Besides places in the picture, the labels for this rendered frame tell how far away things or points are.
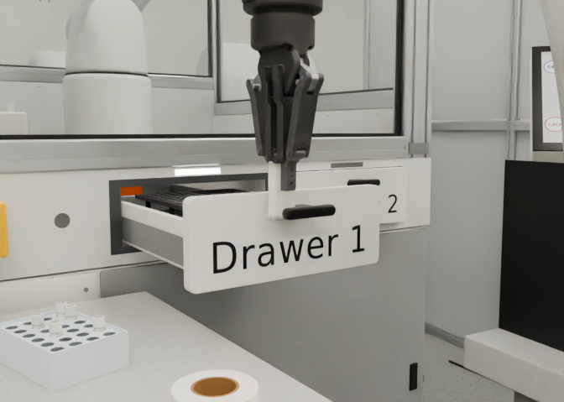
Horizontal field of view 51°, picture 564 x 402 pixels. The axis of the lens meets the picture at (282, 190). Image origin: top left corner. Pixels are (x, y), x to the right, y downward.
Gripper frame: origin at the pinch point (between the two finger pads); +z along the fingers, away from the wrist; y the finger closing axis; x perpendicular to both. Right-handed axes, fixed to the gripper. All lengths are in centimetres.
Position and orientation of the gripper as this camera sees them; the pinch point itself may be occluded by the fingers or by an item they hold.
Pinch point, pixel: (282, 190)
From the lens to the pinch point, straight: 70.9
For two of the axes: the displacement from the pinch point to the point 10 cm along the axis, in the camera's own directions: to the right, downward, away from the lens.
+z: 0.0, 9.9, 1.0
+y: 5.6, 0.9, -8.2
